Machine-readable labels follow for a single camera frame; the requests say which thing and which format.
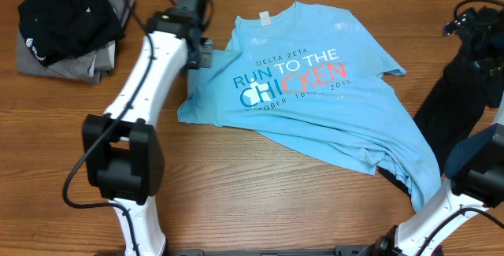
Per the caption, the light blue t-shirt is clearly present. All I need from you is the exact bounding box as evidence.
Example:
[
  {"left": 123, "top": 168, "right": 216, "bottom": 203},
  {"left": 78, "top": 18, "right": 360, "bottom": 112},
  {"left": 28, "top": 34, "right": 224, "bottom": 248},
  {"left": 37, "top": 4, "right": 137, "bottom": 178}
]
[{"left": 178, "top": 2, "right": 441, "bottom": 210}]

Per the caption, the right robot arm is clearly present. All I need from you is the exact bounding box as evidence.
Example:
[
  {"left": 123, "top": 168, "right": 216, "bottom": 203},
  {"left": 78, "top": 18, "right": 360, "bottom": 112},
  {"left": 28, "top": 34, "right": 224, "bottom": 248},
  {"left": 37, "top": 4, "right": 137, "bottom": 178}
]
[{"left": 359, "top": 0, "right": 503, "bottom": 255}]

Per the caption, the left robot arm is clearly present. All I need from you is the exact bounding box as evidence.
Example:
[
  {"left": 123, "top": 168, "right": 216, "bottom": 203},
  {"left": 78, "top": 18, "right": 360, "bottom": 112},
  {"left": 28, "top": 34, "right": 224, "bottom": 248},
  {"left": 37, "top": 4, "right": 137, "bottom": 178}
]
[{"left": 81, "top": 0, "right": 213, "bottom": 255}]

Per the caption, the black garment on right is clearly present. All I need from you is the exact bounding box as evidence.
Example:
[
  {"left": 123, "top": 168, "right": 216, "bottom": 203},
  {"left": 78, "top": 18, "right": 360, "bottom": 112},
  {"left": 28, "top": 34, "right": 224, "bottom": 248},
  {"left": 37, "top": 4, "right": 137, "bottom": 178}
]
[{"left": 413, "top": 54, "right": 503, "bottom": 173}]

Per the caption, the grey folded shirt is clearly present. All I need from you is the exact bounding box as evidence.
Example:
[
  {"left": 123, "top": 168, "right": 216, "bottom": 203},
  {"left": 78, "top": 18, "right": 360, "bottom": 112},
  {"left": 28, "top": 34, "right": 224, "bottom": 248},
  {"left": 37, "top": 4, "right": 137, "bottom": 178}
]
[{"left": 16, "top": 0, "right": 135, "bottom": 83}]

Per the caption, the black folded shirt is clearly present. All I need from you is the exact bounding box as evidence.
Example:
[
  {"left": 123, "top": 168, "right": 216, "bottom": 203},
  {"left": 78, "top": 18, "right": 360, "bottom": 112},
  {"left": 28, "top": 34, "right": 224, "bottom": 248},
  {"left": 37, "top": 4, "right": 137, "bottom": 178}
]
[{"left": 18, "top": 0, "right": 124, "bottom": 67}]

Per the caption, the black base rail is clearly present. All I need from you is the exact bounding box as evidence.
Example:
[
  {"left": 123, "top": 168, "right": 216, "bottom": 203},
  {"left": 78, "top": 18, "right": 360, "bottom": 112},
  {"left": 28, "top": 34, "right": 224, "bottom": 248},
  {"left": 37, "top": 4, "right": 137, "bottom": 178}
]
[{"left": 164, "top": 245, "right": 380, "bottom": 256}]

